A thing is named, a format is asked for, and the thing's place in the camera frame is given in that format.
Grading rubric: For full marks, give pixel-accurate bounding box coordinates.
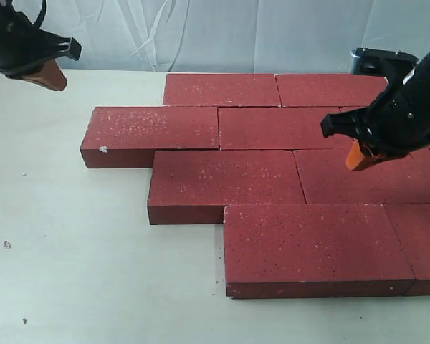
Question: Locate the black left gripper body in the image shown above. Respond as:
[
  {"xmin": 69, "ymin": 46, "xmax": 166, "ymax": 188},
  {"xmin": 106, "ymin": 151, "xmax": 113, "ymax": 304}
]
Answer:
[{"xmin": 0, "ymin": 1, "xmax": 82, "ymax": 78}]

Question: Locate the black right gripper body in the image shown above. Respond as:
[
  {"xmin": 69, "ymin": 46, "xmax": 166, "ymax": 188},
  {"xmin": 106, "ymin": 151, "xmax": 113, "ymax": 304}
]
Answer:
[{"xmin": 320, "ymin": 82, "xmax": 430, "ymax": 158}]

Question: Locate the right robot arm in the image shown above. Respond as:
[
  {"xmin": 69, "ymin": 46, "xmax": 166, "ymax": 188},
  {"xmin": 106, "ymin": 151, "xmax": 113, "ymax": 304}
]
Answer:
[{"xmin": 320, "ymin": 47, "xmax": 430, "ymax": 171}]

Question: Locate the red brick right third row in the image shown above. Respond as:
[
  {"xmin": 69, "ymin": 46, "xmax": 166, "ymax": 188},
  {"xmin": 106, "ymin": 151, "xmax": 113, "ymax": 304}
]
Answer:
[{"xmin": 353, "ymin": 138, "xmax": 430, "ymax": 167}]

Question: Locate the red brick middle row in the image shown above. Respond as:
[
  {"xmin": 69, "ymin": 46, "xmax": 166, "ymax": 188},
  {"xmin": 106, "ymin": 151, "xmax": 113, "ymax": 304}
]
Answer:
[{"xmin": 293, "ymin": 148, "xmax": 430, "ymax": 204}]

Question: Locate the red brick front right row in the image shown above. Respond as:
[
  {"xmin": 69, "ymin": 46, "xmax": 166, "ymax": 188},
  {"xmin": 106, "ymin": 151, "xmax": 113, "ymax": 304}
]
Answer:
[{"xmin": 385, "ymin": 204, "xmax": 430, "ymax": 296}]

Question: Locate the red brick front left row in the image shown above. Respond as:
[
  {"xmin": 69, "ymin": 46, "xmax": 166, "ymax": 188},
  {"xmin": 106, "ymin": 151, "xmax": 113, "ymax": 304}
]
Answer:
[{"xmin": 224, "ymin": 204, "xmax": 416, "ymax": 299}]

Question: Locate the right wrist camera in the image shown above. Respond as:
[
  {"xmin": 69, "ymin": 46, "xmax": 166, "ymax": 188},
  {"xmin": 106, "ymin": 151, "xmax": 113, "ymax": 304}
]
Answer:
[{"xmin": 351, "ymin": 47, "xmax": 419, "ymax": 83}]

